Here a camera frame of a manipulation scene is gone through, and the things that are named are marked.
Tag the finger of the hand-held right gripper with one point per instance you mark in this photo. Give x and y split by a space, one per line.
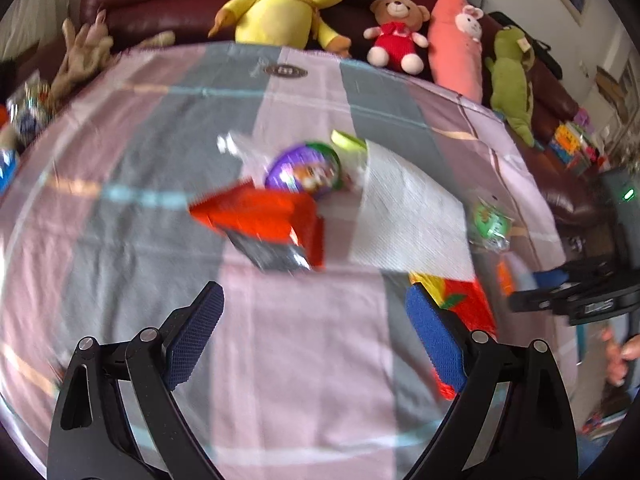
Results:
550 278
535 301

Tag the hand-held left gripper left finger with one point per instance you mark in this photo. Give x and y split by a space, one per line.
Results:
192 335

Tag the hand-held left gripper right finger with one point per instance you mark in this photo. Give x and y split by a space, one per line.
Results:
440 340

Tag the large red foil snack bag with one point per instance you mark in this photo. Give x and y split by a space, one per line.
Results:
475 305

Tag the green ball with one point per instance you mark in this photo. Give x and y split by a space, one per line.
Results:
487 220

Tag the white paper towel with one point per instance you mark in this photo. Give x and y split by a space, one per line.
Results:
405 220

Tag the orange snack wrapper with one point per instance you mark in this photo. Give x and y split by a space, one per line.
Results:
260 215

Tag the clear plastic bag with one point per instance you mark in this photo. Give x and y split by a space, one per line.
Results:
245 152

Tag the purple round candy pack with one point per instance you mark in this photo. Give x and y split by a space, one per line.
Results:
300 170

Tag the yellow-green plastic lid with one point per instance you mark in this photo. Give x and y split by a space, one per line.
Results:
347 141

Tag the person's right hand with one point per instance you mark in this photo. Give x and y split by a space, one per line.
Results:
620 355

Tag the colourful toy box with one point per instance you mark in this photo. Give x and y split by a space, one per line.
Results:
567 140

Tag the plaid pink grey tablecloth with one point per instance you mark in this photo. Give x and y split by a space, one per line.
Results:
300 360

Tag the green dinosaur plush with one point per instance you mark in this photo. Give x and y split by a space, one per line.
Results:
510 90

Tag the black bag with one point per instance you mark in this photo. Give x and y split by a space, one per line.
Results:
542 57

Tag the pink carrot rabbit plush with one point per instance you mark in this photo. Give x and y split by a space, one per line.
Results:
455 60

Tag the blue plastic item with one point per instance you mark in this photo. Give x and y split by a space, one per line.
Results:
6 170

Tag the wrapped candy bag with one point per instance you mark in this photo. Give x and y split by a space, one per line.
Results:
30 110

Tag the brown teddy bear red outfit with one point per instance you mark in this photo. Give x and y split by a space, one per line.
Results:
395 42

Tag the beige long-eared plush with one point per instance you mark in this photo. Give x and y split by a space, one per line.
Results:
85 55

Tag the yellow chick plush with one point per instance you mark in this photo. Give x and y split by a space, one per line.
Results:
280 15

